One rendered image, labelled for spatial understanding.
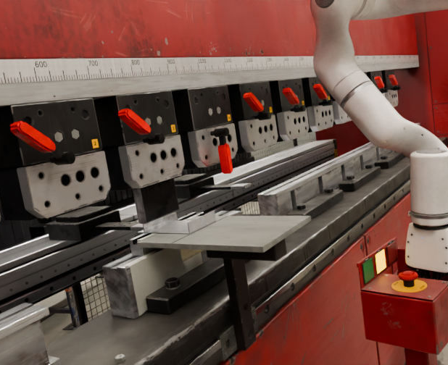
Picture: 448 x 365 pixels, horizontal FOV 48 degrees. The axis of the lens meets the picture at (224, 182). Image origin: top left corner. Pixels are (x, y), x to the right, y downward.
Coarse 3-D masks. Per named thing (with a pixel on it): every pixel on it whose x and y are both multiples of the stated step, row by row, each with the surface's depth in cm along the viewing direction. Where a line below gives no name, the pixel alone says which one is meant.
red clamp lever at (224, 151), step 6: (210, 132) 106; (216, 132) 105; (222, 132) 104; (228, 132) 105; (222, 138) 105; (222, 144) 105; (222, 150) 105; (228, 150) 105; (222, 156) 105; (228, 156) 105; (222, 162) 106; (228, 162) 105; (222, 168) 106; (228, 168) 105
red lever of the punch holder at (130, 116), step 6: (120, 114) 82; (126, 114) 81; (132, 114) 82; (126, 120) 82; (132, 120) 82; (138, 120) 83; (132, 126) 84; (138, 126) 84; (144, 126) 84; (138, 132) 85; (144, 132) 85; (150, 132) 86; (144, 138) 89; (150, 138) 87; (156, 138) 87; (162, 138) 87; (150, 144) 88
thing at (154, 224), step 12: (168, 180) 100; (144, 192) 94; (156, 192) 97; (168, 192) 100; (144, 204) 94; (156, 204) 96; (168, 204) 99; (144, 216) 94; (156, 216) 96; (168, 216) 101; (144, 228) 95; (156, 228) 97
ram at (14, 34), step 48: (0, 0) 68; (48, 0) 74; (96, 0) 82; (144, 0) 92; (192, 0) 104; (240, 0) 119; (288, 0) 141; (0, 48) 68; (48, 48) 74; (96, 48) 82; (144, 48) 91; (192, 48) 103; (240, 48) 118; (288, 48) 139; (384, 48) 216; (0, 96) 67; (48, 96) 74; (96, 96) 81
